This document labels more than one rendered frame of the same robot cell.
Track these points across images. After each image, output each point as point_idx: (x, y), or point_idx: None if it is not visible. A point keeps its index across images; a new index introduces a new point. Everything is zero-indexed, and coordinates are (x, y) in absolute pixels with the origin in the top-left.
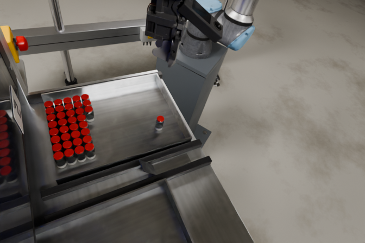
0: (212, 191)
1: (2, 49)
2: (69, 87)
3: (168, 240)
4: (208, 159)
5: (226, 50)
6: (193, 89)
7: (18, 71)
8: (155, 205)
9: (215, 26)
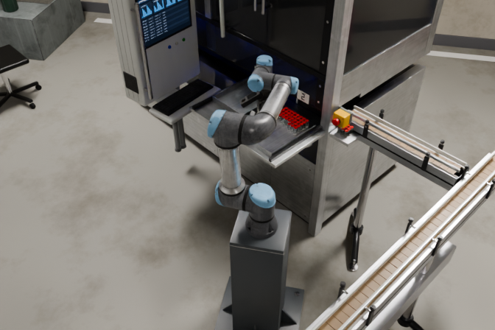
0: None
1: (320, 96)
2: (311, 139)
3: (233, 107)
4: None
5: (230, 238)
6: None
7: (327, 118)
8: (242, 113)
9: (244, 98)
